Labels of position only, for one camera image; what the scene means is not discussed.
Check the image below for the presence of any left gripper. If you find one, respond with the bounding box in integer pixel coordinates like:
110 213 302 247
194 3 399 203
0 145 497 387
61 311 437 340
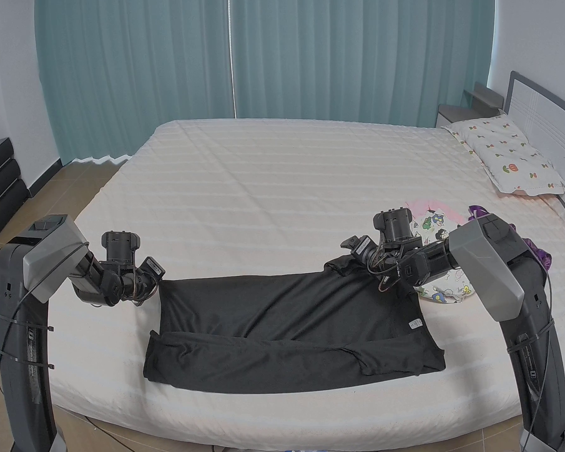
134 271 161 306

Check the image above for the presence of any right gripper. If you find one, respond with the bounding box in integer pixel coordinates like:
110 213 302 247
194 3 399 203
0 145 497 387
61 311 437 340
365 248 396 277

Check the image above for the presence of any black T-shirt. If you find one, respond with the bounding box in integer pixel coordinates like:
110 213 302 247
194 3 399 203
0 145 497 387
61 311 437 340
143 255 447 394

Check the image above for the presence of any white printed garment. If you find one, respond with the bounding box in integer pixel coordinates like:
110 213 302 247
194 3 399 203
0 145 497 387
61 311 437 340
411 209 476 303

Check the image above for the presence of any pink garment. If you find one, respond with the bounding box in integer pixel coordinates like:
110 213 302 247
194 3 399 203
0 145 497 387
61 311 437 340
403 197 469 222

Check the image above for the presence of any bed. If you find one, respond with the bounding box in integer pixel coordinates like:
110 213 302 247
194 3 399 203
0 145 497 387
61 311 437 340
45 70 565 444

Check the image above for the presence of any purple garment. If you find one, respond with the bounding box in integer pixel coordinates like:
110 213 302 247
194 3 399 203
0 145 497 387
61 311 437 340
467 204 552 271

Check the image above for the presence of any white printed pillow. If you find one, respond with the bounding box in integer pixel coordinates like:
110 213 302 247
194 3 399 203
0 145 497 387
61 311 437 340
443 113 565 197

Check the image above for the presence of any black chest of drawers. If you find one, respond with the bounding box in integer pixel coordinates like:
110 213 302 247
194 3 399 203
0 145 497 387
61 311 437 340
0 138 29 258

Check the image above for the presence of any grey bedside table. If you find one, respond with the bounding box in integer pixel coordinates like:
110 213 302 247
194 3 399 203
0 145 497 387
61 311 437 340
437 81 505 127

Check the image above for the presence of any blue-green curtain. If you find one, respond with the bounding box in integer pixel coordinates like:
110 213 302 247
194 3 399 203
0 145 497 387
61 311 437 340
228 0 495 128
35 0 236 164

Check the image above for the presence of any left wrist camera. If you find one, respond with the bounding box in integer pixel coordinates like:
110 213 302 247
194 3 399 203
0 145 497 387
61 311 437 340
143 256 165 282

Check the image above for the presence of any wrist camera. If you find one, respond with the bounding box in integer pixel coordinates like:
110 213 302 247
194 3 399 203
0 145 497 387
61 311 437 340
340 235 375 255
143 256 165 282

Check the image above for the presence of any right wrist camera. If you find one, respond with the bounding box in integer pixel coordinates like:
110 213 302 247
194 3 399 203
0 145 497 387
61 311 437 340
340 235 375 255

